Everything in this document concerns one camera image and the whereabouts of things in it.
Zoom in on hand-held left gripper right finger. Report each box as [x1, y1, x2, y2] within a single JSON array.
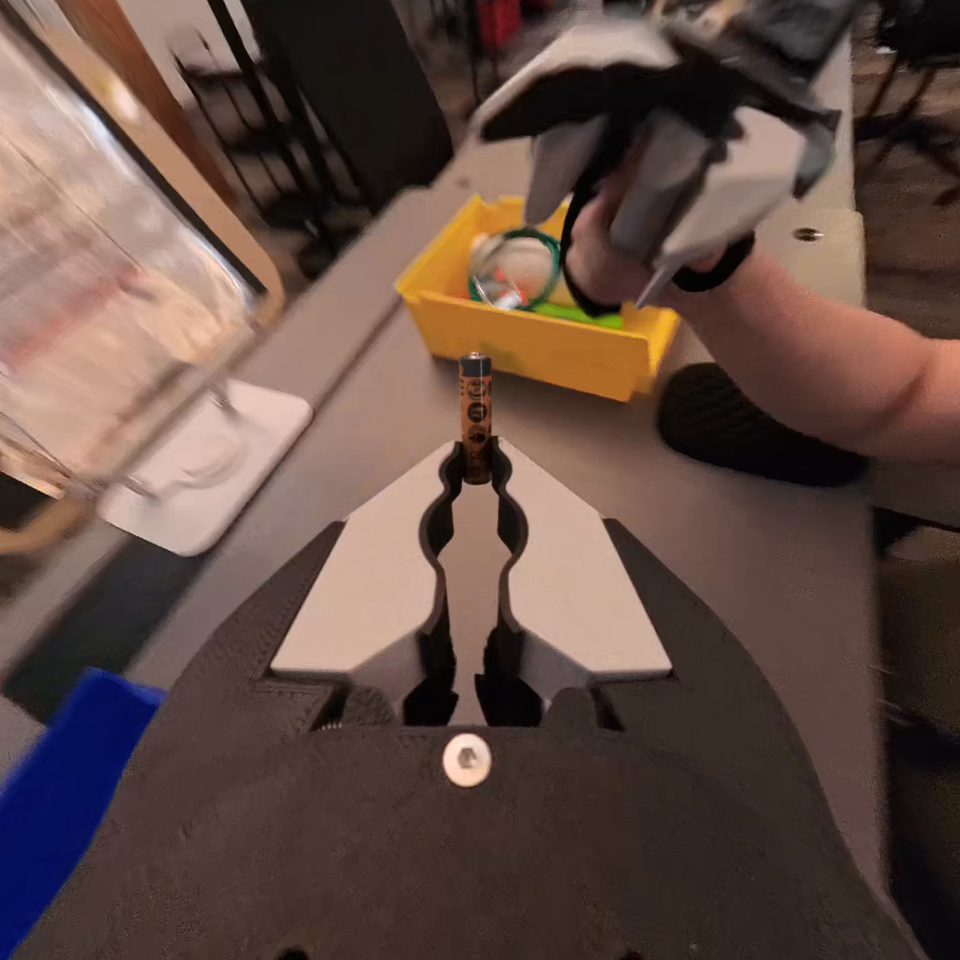
[[480, 437, 674, 727]]

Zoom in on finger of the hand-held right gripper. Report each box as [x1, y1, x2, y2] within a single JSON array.
[[471, 21, 680, 145], [636, 103, 839, 310]]

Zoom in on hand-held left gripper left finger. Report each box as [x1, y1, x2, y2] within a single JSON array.
[[270, 441, 460, 727]]

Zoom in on black copper battery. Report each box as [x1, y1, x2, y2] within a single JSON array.
[[458, 351, 495, 486]]

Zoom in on green toy block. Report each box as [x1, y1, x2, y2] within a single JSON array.
[[527, 298, 625, 333]]

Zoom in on yellow storage bin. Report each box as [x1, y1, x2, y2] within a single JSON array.
[[395, 193, 682, 404]]

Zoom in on blue storage bin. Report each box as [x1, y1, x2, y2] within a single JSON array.
[[0, 666, 168, 960]]

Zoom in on person's right forearm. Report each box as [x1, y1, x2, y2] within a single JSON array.
[[671, 251, 960, 468]]

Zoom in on person's right hand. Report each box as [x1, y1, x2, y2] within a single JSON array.
[[564, 176, 753, 310]]

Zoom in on green rimmed clear disc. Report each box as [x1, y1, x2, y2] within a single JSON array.
[[467, 227, 565, 310]]

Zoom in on black mesh pad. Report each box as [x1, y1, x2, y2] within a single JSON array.
[[657, 363, 873, 490]]

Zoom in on black chair back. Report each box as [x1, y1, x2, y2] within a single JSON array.
[[246, 0, 456, 213]]

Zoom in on dark teal mat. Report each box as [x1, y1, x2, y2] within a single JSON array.
[[2, 534, 198, 723]]

